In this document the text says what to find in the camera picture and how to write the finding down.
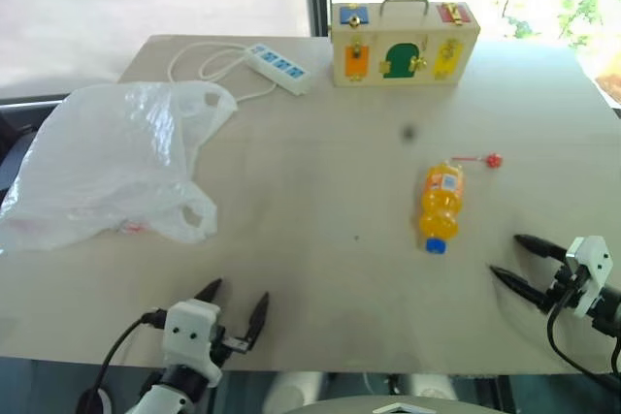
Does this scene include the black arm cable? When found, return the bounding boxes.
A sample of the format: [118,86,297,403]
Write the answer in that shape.
[74,308,169,414]
[546,287,621,394]

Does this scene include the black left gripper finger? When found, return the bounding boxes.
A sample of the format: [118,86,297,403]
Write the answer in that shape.
[193,278,224,303]
[244,291,271,350]

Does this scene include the white power strip blue sockets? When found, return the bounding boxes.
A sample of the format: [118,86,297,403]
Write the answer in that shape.
[245,42,313,96]

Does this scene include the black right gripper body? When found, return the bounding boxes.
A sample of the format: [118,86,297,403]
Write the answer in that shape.
[540,258,591,318]

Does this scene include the wooden lock box colourful doors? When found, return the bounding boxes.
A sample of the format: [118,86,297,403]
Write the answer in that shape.
[330,0,482,89]

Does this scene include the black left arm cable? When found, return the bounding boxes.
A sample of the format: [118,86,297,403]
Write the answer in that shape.
[74,308,169,414]

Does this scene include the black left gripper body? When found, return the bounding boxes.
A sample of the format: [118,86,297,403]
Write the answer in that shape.
[209,322,255,367]

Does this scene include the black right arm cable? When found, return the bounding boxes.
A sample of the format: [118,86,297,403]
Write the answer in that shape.
[546,287,621,394]

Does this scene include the white translucent plastic bag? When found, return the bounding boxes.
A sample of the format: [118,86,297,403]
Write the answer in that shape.
[0,80,240,255]

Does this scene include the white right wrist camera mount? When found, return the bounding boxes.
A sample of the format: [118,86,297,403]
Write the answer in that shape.
[564,235,610,321]

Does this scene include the white power strip cable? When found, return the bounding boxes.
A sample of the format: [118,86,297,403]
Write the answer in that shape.
[167,41,278,106]

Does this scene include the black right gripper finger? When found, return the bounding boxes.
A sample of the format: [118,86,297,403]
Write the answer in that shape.
[489,265,555,309]
[513,234,569,262]

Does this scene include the orange soda bottle blue cap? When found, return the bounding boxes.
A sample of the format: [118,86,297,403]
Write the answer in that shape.
[415,160,466,256]

